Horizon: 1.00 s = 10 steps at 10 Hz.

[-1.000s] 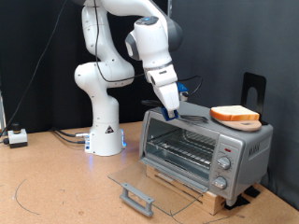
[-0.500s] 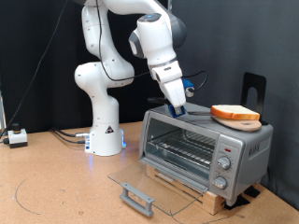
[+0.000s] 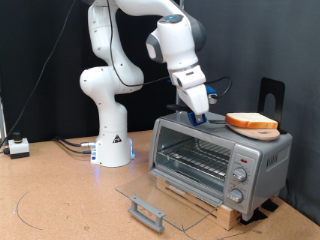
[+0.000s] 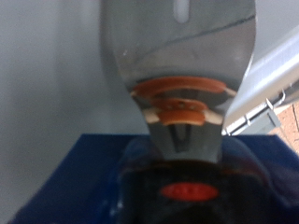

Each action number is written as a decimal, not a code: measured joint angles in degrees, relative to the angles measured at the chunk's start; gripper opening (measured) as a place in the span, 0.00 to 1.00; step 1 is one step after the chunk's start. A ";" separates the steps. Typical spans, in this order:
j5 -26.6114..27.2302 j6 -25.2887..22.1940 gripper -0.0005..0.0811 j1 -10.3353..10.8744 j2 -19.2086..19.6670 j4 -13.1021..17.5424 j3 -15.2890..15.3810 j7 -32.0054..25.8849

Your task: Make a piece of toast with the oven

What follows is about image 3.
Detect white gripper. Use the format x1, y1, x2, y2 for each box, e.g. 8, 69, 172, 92
178, 83, 210, 124

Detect slice of white bread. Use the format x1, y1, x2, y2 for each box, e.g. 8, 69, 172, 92
225, 112, 279, 130

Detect glass oven door with handle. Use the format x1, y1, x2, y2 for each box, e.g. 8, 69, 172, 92
115, 168, 225, 234

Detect silver oven knob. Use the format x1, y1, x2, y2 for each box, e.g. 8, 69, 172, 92
227, 188, 245, 204
232, 166, 249, 183

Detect silver toaster oven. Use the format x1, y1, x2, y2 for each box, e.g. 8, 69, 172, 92
148, 110, 294, 221

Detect small round wooden board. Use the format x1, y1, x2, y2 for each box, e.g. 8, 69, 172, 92
227, 124, 281, 142

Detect black metal bookend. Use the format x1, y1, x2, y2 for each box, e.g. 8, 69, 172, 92
257, 77, 288, 135

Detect slotted wooden block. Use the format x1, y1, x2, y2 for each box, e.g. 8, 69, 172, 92
155, 176, 242, 232

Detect black foam pad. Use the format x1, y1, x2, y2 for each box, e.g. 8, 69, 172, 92
261, 199, 280, 213
239, 208, 269, 226

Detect white power adapter box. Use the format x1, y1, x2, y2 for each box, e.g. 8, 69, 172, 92
8, 131, 31, 160

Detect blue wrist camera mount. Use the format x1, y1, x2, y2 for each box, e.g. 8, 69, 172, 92
204, 84, 220, 105

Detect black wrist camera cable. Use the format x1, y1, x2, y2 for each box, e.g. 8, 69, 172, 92
105, 0, 233, 101

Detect robot base cables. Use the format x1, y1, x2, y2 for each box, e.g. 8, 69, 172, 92
53, 135, 98, 156

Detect long hanging black cable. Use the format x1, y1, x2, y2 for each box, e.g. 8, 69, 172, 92
0, 0, 77, 155

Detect metal frame post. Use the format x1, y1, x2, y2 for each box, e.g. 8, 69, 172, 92
0, 96, 8, 146

